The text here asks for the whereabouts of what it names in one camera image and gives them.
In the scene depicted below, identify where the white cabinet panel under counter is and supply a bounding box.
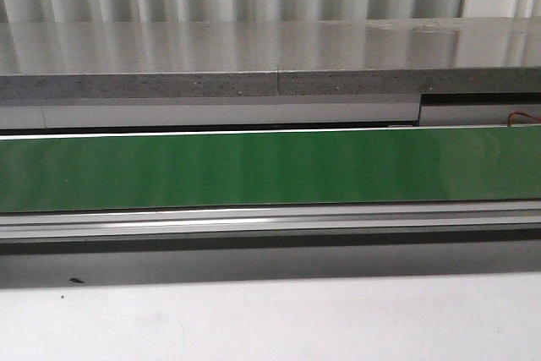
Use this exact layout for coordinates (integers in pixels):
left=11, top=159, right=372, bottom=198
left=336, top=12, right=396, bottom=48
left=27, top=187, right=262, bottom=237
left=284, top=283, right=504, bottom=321
left=1, top=92, right=540, bottom=130

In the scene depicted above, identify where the green conveyor belt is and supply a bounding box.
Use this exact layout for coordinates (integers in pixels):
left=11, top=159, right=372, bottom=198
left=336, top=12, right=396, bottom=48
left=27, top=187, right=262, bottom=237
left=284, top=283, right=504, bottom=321
left=1, top=126, right=540, bottom=213

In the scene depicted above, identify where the grey stone counter slab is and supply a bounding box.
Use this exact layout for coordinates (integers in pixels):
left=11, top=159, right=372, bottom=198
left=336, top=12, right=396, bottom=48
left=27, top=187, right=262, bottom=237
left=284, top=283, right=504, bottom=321
left=1, top=18, right=540, bottom=101

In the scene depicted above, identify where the red orange wire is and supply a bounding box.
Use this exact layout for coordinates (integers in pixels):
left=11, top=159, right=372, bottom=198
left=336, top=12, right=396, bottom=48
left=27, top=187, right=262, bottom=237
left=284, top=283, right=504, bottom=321
left=505, top=112, right=541, bottom=128

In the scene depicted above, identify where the aluminium conveyor frame rail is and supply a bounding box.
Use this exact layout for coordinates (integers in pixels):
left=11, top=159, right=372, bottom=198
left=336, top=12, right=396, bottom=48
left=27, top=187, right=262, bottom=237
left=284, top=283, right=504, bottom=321
left=1, top=200, right=540, bottom=255

